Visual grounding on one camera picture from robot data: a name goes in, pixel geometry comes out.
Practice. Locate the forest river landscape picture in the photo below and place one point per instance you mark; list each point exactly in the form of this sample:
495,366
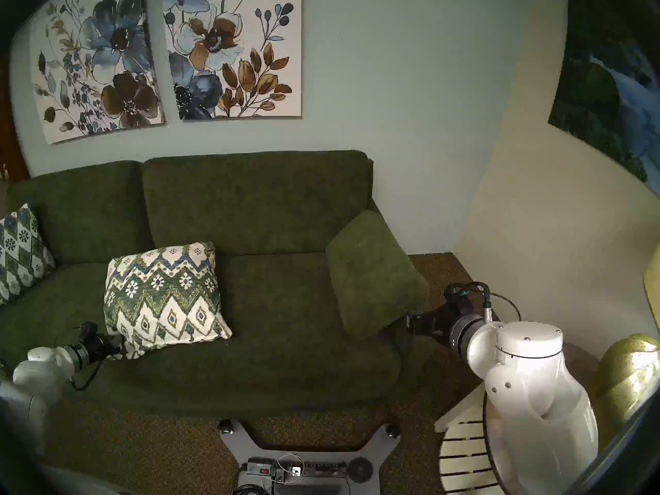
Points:
608,76

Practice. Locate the black power strip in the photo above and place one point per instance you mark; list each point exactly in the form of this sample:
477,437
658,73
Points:
319,469

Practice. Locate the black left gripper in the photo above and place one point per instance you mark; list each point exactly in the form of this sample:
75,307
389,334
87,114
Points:
105,347

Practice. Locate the black base knob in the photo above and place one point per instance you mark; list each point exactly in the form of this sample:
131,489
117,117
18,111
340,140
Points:
393,430
224,425

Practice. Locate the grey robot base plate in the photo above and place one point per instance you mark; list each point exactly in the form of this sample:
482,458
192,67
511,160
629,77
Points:
309,452

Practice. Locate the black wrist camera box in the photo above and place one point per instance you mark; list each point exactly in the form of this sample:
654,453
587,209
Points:
456,294
88,330

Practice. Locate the floral canvas with blue flower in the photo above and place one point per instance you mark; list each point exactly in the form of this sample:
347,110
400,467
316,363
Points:
103,61

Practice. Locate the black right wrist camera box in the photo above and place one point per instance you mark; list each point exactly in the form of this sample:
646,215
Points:
456,294

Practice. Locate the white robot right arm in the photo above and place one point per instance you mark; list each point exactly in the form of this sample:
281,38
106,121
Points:
536,396

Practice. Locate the floral canvas with brown leaves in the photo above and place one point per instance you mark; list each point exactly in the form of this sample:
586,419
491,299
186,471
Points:
232,50

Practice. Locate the round wooden white-legged side table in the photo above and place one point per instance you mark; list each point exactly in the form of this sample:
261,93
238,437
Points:
466,458

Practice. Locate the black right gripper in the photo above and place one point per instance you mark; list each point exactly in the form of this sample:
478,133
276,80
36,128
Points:
438,323

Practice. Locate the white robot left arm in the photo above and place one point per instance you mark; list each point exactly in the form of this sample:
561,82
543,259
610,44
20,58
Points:
36,367

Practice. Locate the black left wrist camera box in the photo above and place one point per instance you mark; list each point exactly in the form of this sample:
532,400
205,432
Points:
88,330

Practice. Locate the yellow-green ceramic lamp base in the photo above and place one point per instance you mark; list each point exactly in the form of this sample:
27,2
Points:
626,375

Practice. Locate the plain green sofa cushion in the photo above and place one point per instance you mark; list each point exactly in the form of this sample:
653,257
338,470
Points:
374,277

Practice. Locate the zigzag patterned throw pillow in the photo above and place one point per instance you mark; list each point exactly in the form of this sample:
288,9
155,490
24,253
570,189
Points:
165,298
20,251

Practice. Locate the green fabric sofa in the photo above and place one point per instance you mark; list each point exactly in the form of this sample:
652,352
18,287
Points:
273,298

